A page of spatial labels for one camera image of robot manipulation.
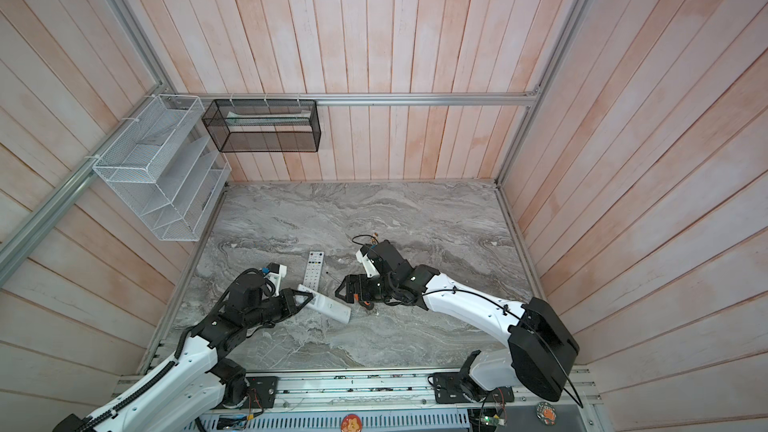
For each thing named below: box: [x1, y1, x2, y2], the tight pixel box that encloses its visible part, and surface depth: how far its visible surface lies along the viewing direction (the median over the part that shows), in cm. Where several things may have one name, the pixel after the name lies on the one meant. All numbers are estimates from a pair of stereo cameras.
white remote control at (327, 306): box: [297, 284, 352, 324], surface depth 83 cm
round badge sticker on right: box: [536, 401, 557, 426], surface depth 71 cm
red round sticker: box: [341, 413, 363, 432], surface depth 70 cm
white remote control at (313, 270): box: [303, 251, 325, 292], surface depth 97 cm
